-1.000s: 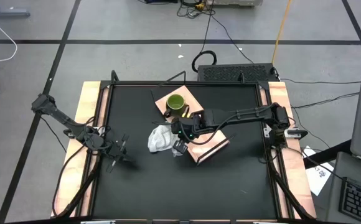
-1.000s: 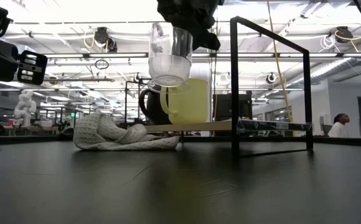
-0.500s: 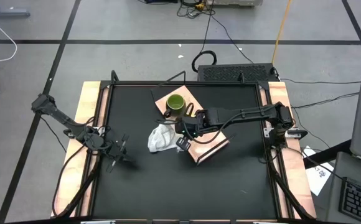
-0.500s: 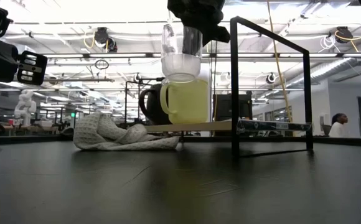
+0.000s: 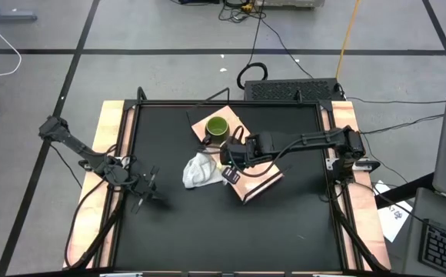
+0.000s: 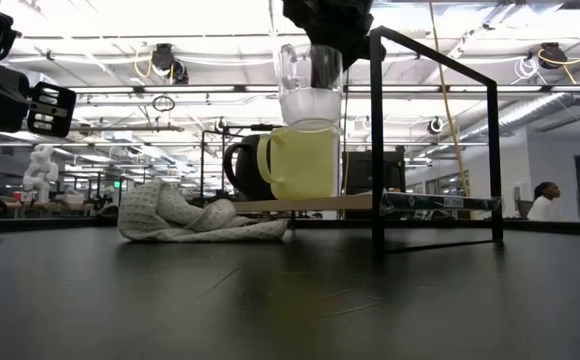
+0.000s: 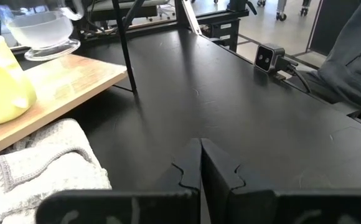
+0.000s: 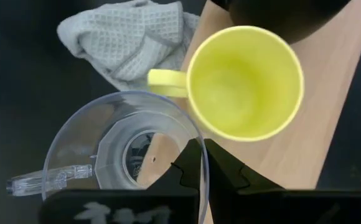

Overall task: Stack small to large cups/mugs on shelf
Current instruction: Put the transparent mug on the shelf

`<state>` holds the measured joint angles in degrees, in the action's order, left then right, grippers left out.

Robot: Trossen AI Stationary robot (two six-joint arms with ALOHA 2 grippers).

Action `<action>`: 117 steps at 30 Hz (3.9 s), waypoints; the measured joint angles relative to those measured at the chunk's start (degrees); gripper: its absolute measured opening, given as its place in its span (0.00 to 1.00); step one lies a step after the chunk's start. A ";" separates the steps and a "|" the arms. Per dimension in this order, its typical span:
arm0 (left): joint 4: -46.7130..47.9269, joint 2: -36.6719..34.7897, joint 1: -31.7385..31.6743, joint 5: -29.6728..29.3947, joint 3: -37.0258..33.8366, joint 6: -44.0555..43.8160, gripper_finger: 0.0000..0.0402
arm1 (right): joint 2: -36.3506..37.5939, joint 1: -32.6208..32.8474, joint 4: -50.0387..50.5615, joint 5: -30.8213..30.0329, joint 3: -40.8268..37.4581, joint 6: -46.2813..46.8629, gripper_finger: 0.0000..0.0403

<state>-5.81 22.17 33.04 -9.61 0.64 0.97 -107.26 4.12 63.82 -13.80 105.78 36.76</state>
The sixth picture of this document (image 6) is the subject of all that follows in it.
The yellow mug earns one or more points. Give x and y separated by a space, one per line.
302 165

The black mug green inside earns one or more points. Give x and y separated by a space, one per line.
245 172

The black computer case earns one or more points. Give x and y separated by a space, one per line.
362 172

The white waffle cloth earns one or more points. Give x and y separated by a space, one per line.
180 217

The black metal shelf frame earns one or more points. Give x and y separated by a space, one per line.
377 150

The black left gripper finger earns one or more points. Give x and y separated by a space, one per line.
52 110

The clear glass mug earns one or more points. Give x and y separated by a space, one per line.
300 105

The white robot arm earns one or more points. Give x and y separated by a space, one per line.
40 172

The person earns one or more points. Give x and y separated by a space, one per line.
544 202

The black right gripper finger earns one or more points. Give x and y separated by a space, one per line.
327 65
357 52

